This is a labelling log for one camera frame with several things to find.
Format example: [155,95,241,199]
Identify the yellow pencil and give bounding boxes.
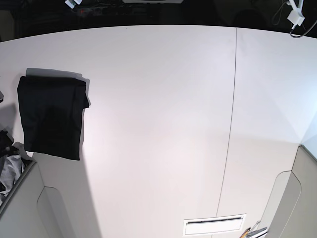
[239,228,251,238]

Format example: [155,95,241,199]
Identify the thin black rod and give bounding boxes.
[187,217,243,224]

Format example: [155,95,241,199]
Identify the grey cable loop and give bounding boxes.
[271,0,292,27]

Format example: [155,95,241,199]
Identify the grey power strip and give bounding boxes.
[72,6,132,17]

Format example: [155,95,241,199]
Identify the grey left bin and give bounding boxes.
[0,162,63,238]

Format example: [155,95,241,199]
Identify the clothes pile in bin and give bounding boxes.
[0,130,33,205]

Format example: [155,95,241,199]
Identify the grey right bin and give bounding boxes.
[266,145,317,238]

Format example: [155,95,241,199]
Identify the grey bin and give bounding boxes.
[0,162,63,238]
[266,145,317,238]

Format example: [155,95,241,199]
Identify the black T-shirt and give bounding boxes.
[17,76,89,161]

